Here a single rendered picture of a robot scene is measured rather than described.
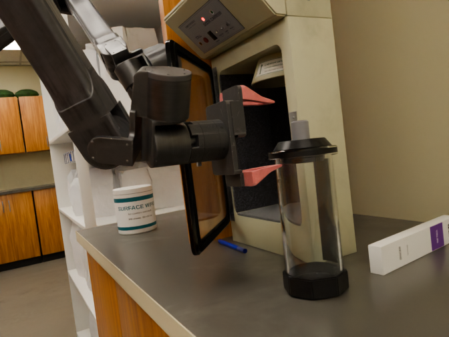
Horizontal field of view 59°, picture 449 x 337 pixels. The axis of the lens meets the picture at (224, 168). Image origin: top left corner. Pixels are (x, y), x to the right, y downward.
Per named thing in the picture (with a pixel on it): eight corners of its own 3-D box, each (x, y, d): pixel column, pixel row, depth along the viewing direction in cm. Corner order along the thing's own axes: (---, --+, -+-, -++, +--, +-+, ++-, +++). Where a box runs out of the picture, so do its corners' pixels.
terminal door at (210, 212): (230, 222, 102) (210, 66, 100) (196, 258, 73) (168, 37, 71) (227, 222, 103) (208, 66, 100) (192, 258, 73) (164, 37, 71)
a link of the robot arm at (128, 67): (111, 73, 85) (111, 61, 80) (140, 59, 87) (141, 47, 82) (128, 100, 85) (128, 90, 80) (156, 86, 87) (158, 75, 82)
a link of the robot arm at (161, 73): (105, 138, 57) (87, 162, 50) (103, 57, 53) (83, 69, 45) (188, 146, 58) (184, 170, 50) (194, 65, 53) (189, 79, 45)
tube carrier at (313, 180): (335, 267, 70) (323, 146, 69) (361, 287, 59) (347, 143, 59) (275, 275, 69) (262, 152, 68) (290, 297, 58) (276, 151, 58)
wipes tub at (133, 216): (150, 224, 144) (145, 183, 144) (162, 229, 133) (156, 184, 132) (114, 231, 138) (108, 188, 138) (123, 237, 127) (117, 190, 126)
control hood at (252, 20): (210, 59, 102) (205, 20, 101) (288, 15, 73) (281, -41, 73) (168, 59, 96) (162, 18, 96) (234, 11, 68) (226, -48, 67)
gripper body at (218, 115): (237, 99, 55) (188, 101, 51) (246, 172, 55) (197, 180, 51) (216, 106, 60) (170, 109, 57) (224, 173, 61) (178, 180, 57)
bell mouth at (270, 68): (295, 87, 103) (293, 65, 103) (346, 71, 87) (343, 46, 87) (236, 89, 95) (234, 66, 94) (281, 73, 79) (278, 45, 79)
